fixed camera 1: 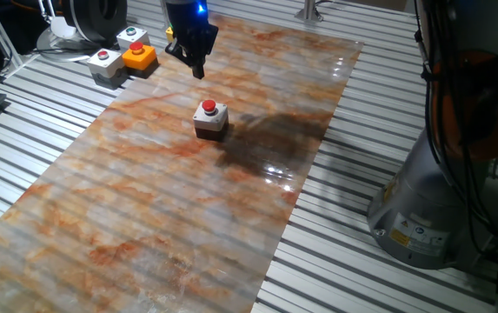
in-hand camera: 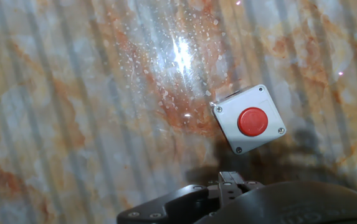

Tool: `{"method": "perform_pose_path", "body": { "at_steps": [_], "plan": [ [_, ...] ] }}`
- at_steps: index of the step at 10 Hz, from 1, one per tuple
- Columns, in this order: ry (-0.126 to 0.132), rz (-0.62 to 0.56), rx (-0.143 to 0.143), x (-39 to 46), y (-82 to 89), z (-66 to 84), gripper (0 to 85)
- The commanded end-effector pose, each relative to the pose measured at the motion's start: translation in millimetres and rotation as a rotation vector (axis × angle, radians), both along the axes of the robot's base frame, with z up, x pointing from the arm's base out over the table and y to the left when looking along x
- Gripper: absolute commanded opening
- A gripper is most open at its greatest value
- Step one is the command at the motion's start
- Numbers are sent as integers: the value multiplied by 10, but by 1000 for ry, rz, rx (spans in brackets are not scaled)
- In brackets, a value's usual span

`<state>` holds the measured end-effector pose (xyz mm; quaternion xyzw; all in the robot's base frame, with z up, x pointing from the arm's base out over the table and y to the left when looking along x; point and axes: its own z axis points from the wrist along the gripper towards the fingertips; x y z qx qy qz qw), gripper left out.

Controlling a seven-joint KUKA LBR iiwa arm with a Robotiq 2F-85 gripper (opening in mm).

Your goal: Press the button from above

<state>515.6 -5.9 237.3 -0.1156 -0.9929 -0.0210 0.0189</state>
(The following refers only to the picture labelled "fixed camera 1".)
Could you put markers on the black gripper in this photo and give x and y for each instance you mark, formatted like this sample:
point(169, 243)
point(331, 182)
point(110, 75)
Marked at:
point(192, 26)

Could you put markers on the black cylindrical device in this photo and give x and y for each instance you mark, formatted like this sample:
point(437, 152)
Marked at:
point(92, 19)

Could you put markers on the orange box red button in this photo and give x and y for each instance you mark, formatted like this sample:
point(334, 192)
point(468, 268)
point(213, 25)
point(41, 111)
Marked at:
point(140, 58)

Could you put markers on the orange marble pattern mat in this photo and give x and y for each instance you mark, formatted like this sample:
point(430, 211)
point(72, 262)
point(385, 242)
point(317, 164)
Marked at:
point(144, 208)

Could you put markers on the grey box red mushroom button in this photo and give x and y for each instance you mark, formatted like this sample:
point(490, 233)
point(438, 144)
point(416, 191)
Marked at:
point(210, 124)

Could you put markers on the yellow box green button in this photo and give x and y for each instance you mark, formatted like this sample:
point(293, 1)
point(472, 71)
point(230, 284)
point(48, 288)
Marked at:
point(169, 35)

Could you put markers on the grey box small red button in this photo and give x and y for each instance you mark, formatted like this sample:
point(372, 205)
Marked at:
point(106, 67)

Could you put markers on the grey box green button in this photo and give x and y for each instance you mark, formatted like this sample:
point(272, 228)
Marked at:
point(132, 38)

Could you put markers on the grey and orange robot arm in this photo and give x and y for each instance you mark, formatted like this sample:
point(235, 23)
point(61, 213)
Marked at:
point(422, 204)

